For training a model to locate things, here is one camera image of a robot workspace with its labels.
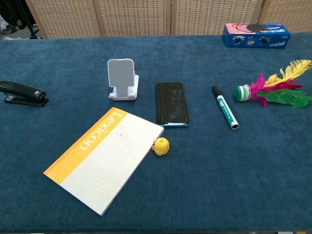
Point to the black stapler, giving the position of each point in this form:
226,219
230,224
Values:
22,91

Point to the yellow and white notebook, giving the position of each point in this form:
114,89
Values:
104,168

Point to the black smartphone in blue case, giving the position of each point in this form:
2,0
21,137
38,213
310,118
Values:
171,102

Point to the yellow duck toy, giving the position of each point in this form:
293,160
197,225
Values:
162,146

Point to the white phone stand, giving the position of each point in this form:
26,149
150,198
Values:
120,73

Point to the green whiteboard marker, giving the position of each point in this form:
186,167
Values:
224,107

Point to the colourful feather shuttlecock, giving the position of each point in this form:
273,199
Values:
242,93

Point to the blue felt table cover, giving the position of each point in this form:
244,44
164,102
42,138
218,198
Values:
219,182

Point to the rattan folding screen panel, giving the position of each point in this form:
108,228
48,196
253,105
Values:
134,17
290,12
65,17
214,12

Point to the blue cookie box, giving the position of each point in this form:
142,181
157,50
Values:
256,40

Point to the black tripod stand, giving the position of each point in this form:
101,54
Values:
31,29

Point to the grey shoe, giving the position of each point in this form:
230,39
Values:
8,29

